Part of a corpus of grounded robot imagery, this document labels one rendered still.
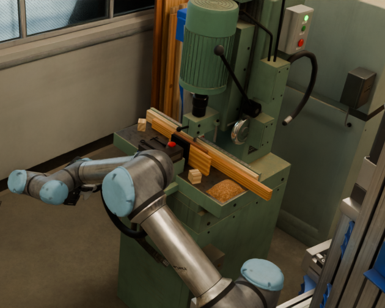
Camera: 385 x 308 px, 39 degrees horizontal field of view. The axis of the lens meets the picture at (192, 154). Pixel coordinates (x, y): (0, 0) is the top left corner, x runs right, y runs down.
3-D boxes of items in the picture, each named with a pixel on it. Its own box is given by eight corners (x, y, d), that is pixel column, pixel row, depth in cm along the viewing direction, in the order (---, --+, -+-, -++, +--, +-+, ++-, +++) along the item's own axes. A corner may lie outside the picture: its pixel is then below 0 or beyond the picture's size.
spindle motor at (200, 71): (168, 82, 198) (177, -3, 181) (201, 71, 210) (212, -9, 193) (203, 101, 189) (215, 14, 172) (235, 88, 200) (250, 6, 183)
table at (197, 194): (93, 151, 218) (93, 139, 215) (150, 129, 237) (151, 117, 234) (201, 231, 185) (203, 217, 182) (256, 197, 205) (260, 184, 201)
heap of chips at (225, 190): (205, 191, 194) (206, 185, 193) (228, 179, 202) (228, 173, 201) (222, 203, 190) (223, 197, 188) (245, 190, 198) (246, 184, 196)
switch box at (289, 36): (276, 49, 204) (285, 7, 195) (291, 44, 210) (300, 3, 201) (289, 55, 200) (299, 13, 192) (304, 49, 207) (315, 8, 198)
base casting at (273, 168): (122, 178, 227) (123, 160, 222) (214, 137, 264) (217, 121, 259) (198, 235, 203) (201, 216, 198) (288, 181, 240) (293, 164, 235)
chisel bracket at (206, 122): (179, 134, 209) (182, 114, 205) (205, 123, 218) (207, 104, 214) (194, 142, 205) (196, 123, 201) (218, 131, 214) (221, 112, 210)
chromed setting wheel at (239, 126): (227, 146, 210) (231, 119, 204) (247, 137, 218) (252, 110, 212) (233, 150, 209) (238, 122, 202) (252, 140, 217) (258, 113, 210)
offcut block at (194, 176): (196, 176, 201) (197, 168, 199) (200, 183, 198) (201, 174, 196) (187, 178, 200) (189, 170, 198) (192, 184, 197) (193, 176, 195)
